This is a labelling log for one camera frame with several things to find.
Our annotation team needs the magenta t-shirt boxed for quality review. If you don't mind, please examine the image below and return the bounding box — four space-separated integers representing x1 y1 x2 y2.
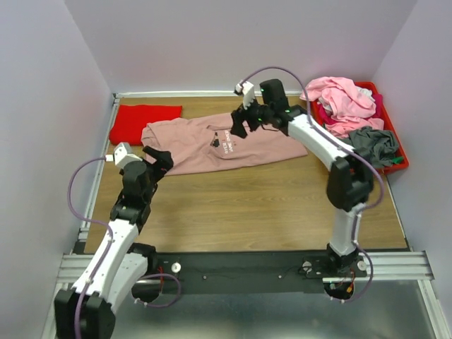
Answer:
316 93 383 124

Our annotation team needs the red t-shirt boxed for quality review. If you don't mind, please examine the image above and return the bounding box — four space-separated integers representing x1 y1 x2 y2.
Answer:
109 105 182 145

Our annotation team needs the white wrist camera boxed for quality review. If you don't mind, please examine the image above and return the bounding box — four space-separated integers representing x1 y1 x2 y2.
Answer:
105 142 142 170
234 81 256 109

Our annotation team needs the white printed t-shirt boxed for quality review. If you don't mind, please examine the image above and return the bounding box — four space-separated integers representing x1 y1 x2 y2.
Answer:
318 86 376 116

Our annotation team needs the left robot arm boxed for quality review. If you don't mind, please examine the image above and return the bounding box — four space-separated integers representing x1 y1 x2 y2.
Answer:
54 143 182 338

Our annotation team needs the light pink t-shirt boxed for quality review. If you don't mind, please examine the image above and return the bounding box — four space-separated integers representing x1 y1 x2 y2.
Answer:
300 77 384 138

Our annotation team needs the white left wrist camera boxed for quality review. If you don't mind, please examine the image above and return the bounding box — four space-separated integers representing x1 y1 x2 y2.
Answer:
105 142 142 170

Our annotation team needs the red plastic bin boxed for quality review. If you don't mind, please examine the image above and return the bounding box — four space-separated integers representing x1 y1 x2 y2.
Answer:
307 77 409 174

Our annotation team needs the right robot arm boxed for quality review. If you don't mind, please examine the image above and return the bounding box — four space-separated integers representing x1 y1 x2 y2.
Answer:
231 79 374 277

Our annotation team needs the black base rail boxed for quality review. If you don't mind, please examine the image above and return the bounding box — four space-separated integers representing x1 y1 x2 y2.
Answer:
134 250 367 295

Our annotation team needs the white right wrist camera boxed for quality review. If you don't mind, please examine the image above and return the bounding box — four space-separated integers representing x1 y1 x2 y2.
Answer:
234 81 256 109

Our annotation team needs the dusty pink graphic t-shirt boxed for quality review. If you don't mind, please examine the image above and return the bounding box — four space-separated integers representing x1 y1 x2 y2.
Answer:
141 113 308 175

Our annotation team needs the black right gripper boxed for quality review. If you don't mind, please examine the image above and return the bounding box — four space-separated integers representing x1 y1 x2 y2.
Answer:
228 94 271 141

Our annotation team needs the green t-shirt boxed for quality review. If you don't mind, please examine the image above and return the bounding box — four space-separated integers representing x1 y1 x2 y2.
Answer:
391 156 405 166

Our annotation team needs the grey t-shirt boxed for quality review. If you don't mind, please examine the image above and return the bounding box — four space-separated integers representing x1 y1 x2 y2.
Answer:
342 126 400 169

